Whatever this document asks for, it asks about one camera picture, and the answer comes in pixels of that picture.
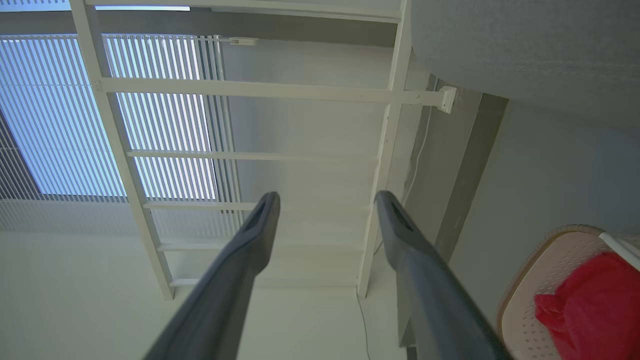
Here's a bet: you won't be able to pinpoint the pink beige laundry basket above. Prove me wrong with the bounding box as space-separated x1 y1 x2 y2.
497 225 640 360

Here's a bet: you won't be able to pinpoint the white vertical window blinds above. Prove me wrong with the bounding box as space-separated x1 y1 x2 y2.
0 34 259 237

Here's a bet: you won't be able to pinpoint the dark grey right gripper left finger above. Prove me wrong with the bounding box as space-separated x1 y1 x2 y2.
144 191 281 360

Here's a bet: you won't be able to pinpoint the white metal railing frame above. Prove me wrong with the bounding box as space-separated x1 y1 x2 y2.
70 0 458 301

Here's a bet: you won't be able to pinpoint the grey fabric sofa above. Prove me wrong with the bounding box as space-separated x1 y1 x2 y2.
410 0 640 136

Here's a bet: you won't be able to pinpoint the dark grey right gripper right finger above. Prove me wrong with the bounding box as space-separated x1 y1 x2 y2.
374 190 512 360

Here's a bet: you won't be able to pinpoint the red cloth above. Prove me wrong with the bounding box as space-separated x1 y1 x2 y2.
534 231 640 360

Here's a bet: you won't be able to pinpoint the thin white cable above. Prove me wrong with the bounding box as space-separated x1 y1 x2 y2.
356 77 440 360

